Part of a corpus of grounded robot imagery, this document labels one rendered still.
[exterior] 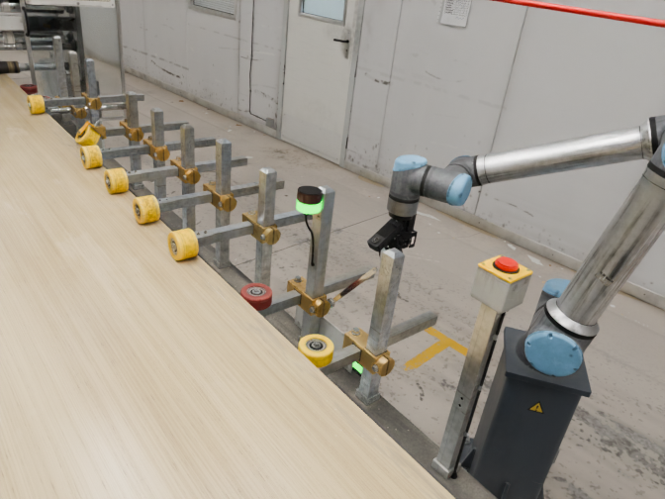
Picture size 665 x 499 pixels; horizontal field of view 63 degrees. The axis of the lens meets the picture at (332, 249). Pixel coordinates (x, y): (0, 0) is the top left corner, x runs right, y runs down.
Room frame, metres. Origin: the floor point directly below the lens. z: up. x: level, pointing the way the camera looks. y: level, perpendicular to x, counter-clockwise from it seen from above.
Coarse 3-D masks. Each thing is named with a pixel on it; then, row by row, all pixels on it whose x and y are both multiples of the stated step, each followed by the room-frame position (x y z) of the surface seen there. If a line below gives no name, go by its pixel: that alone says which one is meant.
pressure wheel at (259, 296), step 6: (246, 288) 1.15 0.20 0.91; (252, 288) 1.16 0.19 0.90; (258, 288) 1.16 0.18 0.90; (264, 288) 1.16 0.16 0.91; (270, 288) 1.17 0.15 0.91; (240, 294) 1.13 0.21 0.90; (246, 294) 1.13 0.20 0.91; (252, 294) 1.13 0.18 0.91; (258, 294) 1.14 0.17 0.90; (264, 294) 1.14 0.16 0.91; (270, 294) 1.14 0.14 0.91; (246, 300) 1.11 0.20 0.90; (252, 300) 1.11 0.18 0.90; (258, 300) 1.11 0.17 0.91; (264, 300) 1.12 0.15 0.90; (270, 300) 1.14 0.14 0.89; (252, 306) 1.11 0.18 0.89; (258, 306) 1.11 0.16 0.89; (264, 306) 1.12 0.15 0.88
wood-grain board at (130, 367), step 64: (0, 128) 2.13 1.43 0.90; (0, 192) 1.54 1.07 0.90; (64, 192) 1.59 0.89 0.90; (128, 192) 1.66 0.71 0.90; (0, 256) 1.17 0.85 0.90; (64, 256) 1.21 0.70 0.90; (128, 256) 1.25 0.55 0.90; (0, 320) 0.92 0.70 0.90; (64, 320) 0.95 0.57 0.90; (128, 320) 0.97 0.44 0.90; (192, 320) 1.00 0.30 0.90; (256, 320) 1.03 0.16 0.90; (0, 384) 0.74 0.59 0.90; (64, 384) 0.76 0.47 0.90; (128, 384) 0.78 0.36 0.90; (192, 384) 0.80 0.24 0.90; (256, 384) 0.82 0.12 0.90; (320, 384) 0.84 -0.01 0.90; (0, 448) 0.60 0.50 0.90; (64, 448) 0.62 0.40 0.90; (128, 448) 0.63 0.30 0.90; (192, 448) 0.65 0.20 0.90; (256, 448) 0.66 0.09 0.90; (320, 448) 0.68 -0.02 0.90; (384, 448) 0.70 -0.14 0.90
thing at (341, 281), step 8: (352, 272) 1.38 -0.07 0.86; (360, 272) 1.38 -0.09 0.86; (328, 280) 1.32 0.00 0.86; (336, 280) 1.32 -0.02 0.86; (344, 280) 1.33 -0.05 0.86; (352, 280) 1.35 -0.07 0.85; (328, 288) 1.29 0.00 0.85; (336, 288) 1.31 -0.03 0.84; (280, 296) 1.21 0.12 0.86; (288, 296) 1.21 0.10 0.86; (296, 296) 1.22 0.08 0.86; (272, 304) 1.16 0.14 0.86; (280, 304) 1.18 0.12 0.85; (288, 304) 1.20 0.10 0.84; (296, 304) 1.22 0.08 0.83; (264, 312) 1.15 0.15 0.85; (272, 312) 1.17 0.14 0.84
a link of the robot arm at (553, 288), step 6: (546, 282) 1.45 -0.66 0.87; (552, 282) 1.45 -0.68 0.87; (558, 282) 1.46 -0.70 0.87; (564, 282) 1.46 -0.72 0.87; (546, 288) 1.43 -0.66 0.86; (552, 288) 1.41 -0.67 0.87; (558, 288) 1.41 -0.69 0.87; (564, 288) 1.42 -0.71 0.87; (540, 294) 1.46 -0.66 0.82; (546, 294) 1.42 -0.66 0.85; (552, 294) 1.39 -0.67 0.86; (558, 294) 1.38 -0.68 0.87; (540, 300) 1.43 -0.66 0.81; (546, 300) 1.40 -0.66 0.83; (540, 306) 1.39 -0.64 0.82; (534, 312) 1.41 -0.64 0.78
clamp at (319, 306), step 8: (288, 280) 1.27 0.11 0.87; (304, 280) 1.28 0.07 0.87; (288, 288) 1.27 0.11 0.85; (296, 288) 1.24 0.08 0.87; (304, 288) 1.24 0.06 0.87; (304, 296) 1.21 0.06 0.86; (320, 296) 1.21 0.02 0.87; (304, 304) 1.21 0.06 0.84; (312, 304) 1.19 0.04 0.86; (320, 304) 1.18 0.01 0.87; (328, 304) 1.20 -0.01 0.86; (312, 312) 1.18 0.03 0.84; (320, 312) 1.18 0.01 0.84; (328, 312) 1.20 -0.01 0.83
